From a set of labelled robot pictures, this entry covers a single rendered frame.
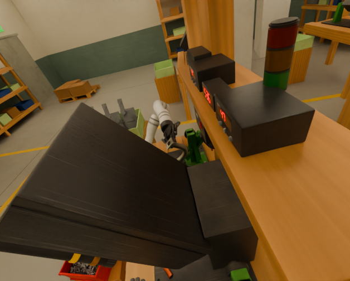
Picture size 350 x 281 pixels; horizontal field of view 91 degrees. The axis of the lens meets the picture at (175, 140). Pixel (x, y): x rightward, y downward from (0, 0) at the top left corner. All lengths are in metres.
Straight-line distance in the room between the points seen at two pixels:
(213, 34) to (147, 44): 7.17
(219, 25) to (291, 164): 0.54
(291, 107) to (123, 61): 8.00
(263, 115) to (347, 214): 0.18
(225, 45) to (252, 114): 0.45
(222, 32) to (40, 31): 8.86
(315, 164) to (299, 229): 0.13
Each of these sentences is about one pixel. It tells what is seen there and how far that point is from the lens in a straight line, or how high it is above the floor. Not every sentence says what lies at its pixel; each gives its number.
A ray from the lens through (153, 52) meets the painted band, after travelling 7.89.
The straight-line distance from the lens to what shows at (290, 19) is 0.43.
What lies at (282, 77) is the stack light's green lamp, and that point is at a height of 1.64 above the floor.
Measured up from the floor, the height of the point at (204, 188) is 1.24.
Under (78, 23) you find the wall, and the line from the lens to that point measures 8.54.
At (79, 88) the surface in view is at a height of 0.34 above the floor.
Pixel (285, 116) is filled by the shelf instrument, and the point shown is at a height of 1.61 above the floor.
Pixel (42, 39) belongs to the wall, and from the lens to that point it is 9.42.
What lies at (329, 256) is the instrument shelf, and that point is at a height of 1.54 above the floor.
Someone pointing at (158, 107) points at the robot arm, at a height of 1.34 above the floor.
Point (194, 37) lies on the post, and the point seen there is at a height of 1.62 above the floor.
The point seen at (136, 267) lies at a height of 0.90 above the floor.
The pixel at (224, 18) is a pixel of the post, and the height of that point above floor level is 1.72.
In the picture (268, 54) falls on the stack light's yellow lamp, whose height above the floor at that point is 1.68.
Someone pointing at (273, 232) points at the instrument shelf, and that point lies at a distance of 0.30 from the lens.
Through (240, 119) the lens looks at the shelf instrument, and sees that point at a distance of 0.34.
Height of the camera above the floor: 1.81
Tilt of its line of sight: 38 degrees down
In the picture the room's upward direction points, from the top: 16 degrees counter-clockwise
